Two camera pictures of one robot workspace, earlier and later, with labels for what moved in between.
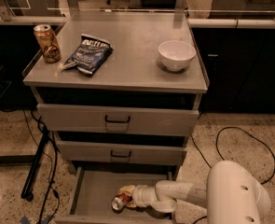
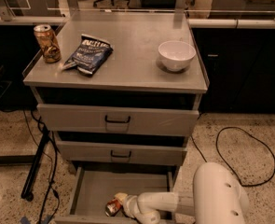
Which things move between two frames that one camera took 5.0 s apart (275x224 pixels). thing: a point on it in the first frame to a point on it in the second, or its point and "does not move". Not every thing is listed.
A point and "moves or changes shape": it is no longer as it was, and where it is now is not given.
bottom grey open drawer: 94,189 does not move
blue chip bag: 89,56 does not move
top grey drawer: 73,119 does not move
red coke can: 118,202 moves or changes shape
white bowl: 176,55 does not move
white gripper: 140,194 to 130,203
